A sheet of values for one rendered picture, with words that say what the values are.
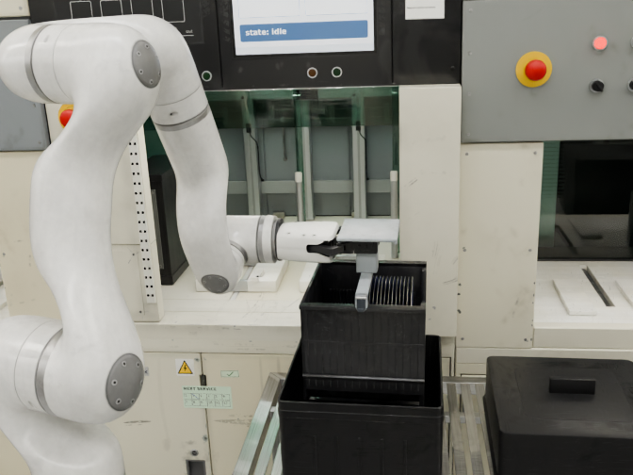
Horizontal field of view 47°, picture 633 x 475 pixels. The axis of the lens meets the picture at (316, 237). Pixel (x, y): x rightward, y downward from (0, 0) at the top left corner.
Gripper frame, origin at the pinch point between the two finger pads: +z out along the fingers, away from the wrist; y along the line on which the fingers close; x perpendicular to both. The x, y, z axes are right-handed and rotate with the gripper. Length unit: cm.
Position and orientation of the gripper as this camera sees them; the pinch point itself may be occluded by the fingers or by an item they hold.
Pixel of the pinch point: (366, 240)
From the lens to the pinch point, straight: 124.5
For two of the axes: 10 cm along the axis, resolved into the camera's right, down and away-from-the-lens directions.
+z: 9.9, 0.1, -1.5
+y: -1.5, 3.0, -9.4
